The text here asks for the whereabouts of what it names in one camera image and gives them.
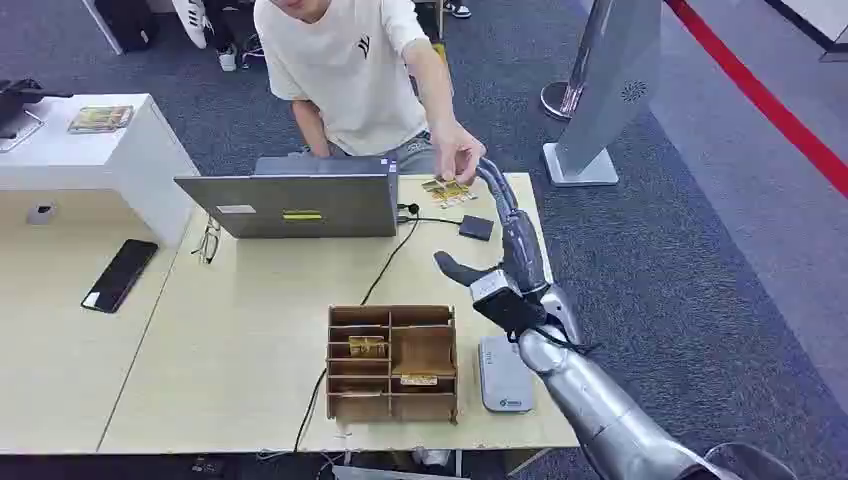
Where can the black bag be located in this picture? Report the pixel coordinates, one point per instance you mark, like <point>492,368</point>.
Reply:
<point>127,23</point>

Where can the white cabinet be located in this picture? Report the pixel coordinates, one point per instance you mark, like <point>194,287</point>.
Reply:
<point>99,159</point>

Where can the small black hub box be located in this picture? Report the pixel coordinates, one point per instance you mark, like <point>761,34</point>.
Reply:
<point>476,227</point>

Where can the white striped sneaker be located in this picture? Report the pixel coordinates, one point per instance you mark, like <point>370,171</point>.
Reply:
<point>192,20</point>

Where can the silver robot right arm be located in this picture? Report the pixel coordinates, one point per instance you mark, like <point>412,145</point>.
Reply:
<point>596,404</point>

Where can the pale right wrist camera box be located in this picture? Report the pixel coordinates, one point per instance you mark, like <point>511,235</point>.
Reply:
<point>500,301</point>

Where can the white furniture leg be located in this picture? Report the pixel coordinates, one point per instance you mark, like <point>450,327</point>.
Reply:
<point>100,25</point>

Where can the dark rounded robot shell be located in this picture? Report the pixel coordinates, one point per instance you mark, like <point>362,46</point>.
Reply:
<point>752,462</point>

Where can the person's left hand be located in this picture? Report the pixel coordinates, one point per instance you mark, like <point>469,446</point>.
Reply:
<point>457,152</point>

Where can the clear flat tray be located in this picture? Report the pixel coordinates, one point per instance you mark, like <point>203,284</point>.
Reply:
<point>20,132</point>

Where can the grey slanted kiosk stand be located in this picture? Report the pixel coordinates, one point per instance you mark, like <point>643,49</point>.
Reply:
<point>613,86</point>

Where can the chrome stanchion with round base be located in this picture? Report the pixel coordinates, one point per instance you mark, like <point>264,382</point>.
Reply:
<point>558,99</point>

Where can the black and white sneaker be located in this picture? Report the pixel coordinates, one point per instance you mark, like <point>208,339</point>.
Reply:
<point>457,9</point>

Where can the grey card reader device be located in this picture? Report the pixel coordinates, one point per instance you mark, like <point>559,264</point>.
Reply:
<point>505,378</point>

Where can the grey laptop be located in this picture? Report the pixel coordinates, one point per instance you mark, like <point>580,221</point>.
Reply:
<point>305,202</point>

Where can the gold printed cards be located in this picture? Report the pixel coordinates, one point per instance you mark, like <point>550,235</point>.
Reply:
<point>450,193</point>

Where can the boxed card pack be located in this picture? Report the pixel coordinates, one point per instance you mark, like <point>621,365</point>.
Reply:
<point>100,118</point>

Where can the black smartphone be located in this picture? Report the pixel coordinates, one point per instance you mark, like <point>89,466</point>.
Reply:
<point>120,275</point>

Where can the person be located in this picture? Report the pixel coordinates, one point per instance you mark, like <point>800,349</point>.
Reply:
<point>351,73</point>

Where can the wooden compartment card box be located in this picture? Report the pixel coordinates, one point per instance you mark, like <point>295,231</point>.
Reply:
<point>392,363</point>

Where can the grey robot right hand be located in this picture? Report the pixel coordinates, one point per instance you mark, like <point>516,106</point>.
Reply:
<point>520,245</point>

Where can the pale flat card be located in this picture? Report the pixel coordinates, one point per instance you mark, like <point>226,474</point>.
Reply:
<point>418,379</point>

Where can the red floor tape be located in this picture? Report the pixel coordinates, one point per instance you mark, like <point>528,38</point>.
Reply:
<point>762,99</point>

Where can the gold card stack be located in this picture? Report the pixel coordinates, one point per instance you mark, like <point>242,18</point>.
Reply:
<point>366,346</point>

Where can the black-rimmed eyeglasses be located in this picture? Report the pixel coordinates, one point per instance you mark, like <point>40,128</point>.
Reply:
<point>208,242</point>

